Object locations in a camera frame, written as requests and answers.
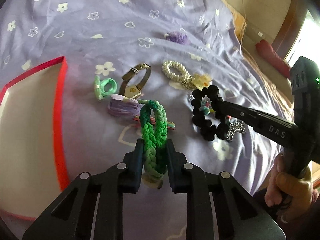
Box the black bobble scrunchie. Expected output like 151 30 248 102
191 85 230 141

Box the green braided rope bracelet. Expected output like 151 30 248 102
138 100 168 183

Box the right hand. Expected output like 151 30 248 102
265 153 318 224

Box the red pink object on floor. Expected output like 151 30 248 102
255 39 290 79

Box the silver rhinestone clip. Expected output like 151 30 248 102
226 121 246 141

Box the red shallow box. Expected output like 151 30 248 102
1 56 70 220

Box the small colourful bead charm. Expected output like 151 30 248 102
199 99 215 115

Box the yellow translucent hair clip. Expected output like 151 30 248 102
191 73 212 90

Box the white pearl scrunchie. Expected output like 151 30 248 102
162 60 193 90

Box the pink striped hair clip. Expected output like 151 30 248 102
132 115 176 130

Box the purple floral bed sheet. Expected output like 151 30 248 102
1 0 286 194

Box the lavender bow hair tie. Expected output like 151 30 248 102
107 93 144 118

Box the mint green hair tie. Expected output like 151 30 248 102
93 75 118 100

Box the purple fluffy hair tie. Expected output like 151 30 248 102
164 31 190 46

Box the brown strap wristwatch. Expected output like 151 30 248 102
119 63 151 99

